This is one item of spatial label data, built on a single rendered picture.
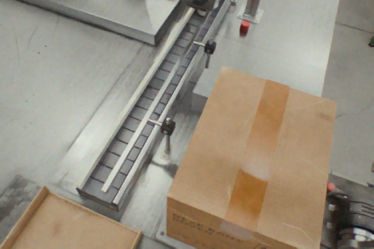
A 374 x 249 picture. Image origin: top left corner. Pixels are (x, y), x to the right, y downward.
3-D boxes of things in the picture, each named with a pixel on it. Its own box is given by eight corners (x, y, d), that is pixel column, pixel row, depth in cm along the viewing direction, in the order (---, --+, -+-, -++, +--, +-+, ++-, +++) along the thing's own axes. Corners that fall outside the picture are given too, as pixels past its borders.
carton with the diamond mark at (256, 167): (207, 131, 87) (222, 65, 64) (291, 160, 83) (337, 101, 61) (165, 235, 70) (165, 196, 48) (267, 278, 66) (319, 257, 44)
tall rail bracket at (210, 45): (190, 66, 103) (194, 27, 89) (211, 73, 101) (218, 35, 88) (187, 73, 101) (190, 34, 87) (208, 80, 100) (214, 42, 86)
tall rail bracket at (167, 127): (151, 139, 86) (148, 104, 73) (174, 148, 85) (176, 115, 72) (145, 148, 85) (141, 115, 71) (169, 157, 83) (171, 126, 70)
